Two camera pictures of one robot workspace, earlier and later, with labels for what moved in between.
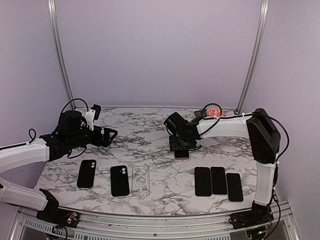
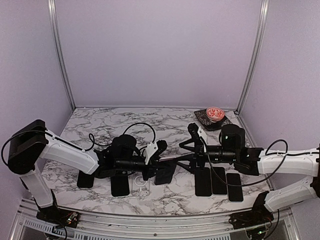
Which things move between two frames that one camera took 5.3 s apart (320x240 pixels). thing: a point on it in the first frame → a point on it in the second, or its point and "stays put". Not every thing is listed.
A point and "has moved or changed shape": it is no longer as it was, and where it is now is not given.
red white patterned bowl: (214, 111) stays put
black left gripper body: (76, 140) → (122, 164)
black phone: (203, 183) stays put
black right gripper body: (181, 144) → (226, 156)
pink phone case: (182, 159) has moved or changed shape
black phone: (234, 189) stays put
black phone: (218, 181) stays put
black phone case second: (119, 181) stays put
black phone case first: (86, 173) stays put
